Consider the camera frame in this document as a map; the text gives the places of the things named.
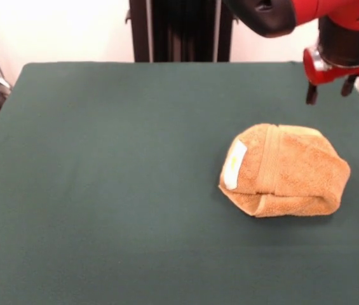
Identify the tan terry towel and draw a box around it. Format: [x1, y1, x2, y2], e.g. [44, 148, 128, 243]
[218, 123, 351, 219]

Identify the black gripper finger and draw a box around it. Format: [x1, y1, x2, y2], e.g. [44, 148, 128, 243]
[341, 75, 356, 96]
[306, 83, 318, 105]

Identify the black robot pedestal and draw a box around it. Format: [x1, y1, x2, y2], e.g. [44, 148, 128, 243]
[129, 0, 234, 63]

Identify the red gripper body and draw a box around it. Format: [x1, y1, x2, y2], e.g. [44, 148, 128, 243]
[302, 46, 359, 86]

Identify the dark green table cloth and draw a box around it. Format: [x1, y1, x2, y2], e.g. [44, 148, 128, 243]
[0, 62, 359, 305]

